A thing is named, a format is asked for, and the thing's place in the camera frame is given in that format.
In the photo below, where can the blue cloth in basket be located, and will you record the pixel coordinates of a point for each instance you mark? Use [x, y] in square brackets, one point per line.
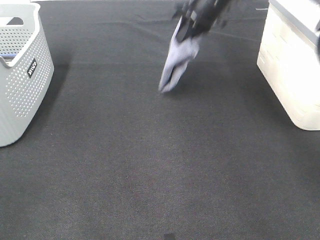
[8, 56]

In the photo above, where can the black table cloth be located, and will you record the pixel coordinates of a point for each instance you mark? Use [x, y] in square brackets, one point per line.
[107, 157]

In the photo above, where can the white storage bin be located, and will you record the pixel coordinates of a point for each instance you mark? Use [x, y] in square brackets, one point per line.
[289, 58]

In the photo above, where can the lavender towel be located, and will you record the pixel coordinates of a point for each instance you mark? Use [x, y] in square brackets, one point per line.
[178, 57]

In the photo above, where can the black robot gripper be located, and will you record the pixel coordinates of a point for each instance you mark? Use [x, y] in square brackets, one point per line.
[197, 17]

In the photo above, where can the grey perforated laundry basket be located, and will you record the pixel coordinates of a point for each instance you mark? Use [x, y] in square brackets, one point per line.
[24, 81]

